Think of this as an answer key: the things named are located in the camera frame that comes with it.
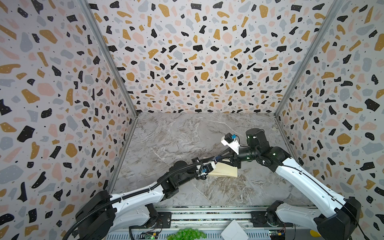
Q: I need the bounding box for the cream yellow envelope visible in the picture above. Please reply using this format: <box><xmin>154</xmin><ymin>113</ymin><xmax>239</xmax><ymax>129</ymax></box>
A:
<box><xmin>209</xmin><ymin>163</ymin><xmax>238</xmax><ymax>178</ymax></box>

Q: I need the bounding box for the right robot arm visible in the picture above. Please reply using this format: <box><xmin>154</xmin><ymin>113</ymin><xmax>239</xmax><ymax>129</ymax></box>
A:
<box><xmin>207</xmin><ymin>128</ymin><xmax>361</xmax><ymax>240</ymax></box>

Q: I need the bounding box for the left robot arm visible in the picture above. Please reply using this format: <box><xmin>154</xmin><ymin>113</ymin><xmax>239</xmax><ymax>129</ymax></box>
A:
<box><xmin>74</xmin><ymin>160</ymin><xmax>217</xmax><ymax>240</ymax></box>

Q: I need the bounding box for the green grape bunch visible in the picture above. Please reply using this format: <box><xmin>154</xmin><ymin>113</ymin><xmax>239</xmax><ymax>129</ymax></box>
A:
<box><xmin>167</xmin><ymin>228</ymin><xmax>207</xmax><ymax>240</ymax></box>

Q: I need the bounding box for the small circuit board right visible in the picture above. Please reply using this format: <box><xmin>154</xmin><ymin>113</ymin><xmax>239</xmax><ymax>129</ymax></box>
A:
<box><xmin>269</xmin><ymin>230</ymin><xmax>286</xmax><ymax>240</ymax></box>

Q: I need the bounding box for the small circuit board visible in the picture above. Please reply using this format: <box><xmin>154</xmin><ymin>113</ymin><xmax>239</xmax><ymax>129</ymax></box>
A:
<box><xmin>139</xmin><ymin>231</ymin><xmax>159</xmax><ymax>240</ymax></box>
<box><xmin>269</xmin><ymin>230</ymin><xmax>286</xmax><ymax>240</ymax></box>

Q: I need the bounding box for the small circuit board left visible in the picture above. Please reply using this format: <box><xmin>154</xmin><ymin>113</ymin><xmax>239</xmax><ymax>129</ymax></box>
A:
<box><xmin>139</xmin><ymin>231</ymin><xmax>159</xmax><ymax>240</ymax></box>

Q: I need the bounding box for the yellow cylinder object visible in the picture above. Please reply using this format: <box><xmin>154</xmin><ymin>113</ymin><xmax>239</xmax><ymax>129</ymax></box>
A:
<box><xmin>310</xmin><ymin>230</ymin><xmax>321</xmax><ymax>238</ymax></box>

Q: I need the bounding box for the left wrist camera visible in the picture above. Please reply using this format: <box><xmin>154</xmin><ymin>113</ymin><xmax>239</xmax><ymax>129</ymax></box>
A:
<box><xmin>199</xmin><ymin>161</ymin><xmax>216</xmax><ymax>176</ymax></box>

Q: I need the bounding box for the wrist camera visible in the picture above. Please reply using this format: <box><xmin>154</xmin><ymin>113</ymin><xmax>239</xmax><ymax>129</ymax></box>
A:
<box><xmin>199</xmin><ymin>161</ymin><xmax>216</xmax><ymax>176</ymax></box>
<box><xmin>221</xmin><ymin>133</ymin><xmax>240</xmax><ymax>155</ymax></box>

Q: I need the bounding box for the black corrugated cable hose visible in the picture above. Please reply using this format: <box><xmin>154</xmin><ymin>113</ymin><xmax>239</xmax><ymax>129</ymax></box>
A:
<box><xmin>61</xmin><ymin>161</ymin><xmax>205</xmax><ymax>240</ymax></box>

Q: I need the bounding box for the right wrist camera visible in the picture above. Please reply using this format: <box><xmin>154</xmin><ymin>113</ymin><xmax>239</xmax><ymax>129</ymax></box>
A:
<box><xmin>221</xmin><ymin>133</ymin><xmax>240</xmax><ymax>155</ymax></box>

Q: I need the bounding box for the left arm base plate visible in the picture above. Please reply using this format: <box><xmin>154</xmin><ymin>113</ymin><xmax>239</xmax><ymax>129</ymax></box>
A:
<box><xmin>143</xmin><ymin>212</ymin><xmax>172</xmax><ymax>229</ymax></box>

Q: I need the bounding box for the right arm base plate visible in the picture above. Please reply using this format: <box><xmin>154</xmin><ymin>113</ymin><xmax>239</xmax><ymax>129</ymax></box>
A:
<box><xmin>250</xmin><ymin>211</ymin><xmax>294</xmax><ymax>228</ymax></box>

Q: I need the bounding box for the right aluminium corner post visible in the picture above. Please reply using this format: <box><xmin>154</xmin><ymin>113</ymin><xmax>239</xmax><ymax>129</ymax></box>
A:
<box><xmin>274</xmin><ymin>0</ymin><xmax>343</xmax><ymax>119</ymax></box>

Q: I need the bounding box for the aluminium corner post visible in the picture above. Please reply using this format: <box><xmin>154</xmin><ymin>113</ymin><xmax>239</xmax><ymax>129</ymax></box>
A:
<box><xmin>78</xmin><ymin>0</ymin><xmax>138</xmax><ymax>119</ymax></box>
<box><xmin>274</xmin><ymin>0</ymin><xmax>343</xmax><ymax>119</ymax></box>

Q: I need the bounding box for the left aluminium corner post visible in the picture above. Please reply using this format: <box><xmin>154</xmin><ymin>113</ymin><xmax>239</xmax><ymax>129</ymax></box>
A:
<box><xmin>78</xmin><ymin>0</ymin><xmax>138</xmax><ymax>119</ymax></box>

